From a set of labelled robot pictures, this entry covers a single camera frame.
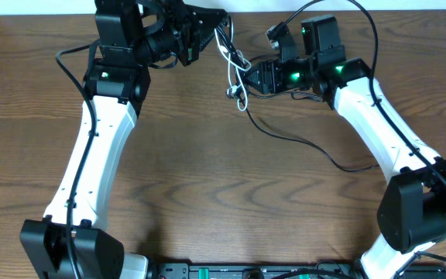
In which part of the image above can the white cable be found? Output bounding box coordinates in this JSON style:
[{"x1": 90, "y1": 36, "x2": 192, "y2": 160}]
[{"x1": 213, "y1": 14, "x2": 252, "y2": 112}]

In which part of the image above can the black USB cable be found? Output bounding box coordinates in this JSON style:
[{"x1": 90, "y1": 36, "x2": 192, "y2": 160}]
[{"x1": 214, "y1": 25, "x2": 381, "y2": 174}]

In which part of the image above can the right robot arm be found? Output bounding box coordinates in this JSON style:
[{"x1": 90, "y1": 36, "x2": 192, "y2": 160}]
[{"x1": 245, "y1": 15, "x2": 446, "y2": 278}]

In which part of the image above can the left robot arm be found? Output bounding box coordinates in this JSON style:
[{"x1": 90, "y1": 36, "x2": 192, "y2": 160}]
[{"x1": 19, "y1": 0, "x2": 230, "y2": 278}]

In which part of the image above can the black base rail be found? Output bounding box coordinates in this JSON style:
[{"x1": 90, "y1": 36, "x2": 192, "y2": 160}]
[{"x1": 145, "y1": 262, "x2": 446, "y2": 279}]

